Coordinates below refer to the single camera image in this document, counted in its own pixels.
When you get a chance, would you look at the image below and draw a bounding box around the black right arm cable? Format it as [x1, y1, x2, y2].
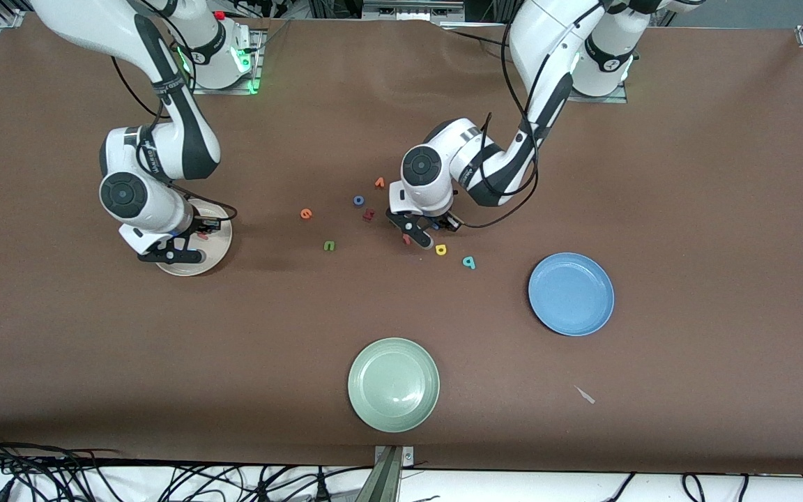
[109, 0, 238, 227]

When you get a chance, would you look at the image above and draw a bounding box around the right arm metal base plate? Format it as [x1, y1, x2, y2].
[188, 28, 264, 96]

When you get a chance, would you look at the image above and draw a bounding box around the silver metal box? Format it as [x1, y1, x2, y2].
[362, 0, 466, 20]

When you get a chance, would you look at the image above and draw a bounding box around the grey metal camera post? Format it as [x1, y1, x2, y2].
[374, 445, 415, 502]

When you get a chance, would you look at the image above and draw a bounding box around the black floor cable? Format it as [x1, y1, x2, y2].
[255, 466, 374, 502]
[0, 427, 127, 502]
[158, 464, 284, 502]
[680, 473, 751, 502]
[600, 473, 636, 502]

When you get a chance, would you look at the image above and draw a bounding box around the black base cable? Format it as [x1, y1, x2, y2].
[231, 0, 292, 56]
[442, 28, 514, 50]

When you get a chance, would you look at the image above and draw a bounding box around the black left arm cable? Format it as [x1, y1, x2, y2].
[454, 0, 611, 231]

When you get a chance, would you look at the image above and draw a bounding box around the blue plate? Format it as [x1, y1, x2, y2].
[528, 252, 615, 337]

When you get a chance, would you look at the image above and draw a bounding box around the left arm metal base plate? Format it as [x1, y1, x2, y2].
[565, 63, 629, 104]

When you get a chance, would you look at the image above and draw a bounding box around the brown table cover sheet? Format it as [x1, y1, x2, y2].
[0, 15, 803, 476]

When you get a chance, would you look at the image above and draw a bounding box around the green plate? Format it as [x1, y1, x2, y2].
[347, 337, 441, 433]

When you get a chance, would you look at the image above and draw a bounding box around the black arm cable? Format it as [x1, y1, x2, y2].
[454, 0, 611, 231]
[109, 0, 238, 227]

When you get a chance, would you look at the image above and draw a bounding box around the beige plate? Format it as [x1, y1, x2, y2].
[154, 199, 234, 277]

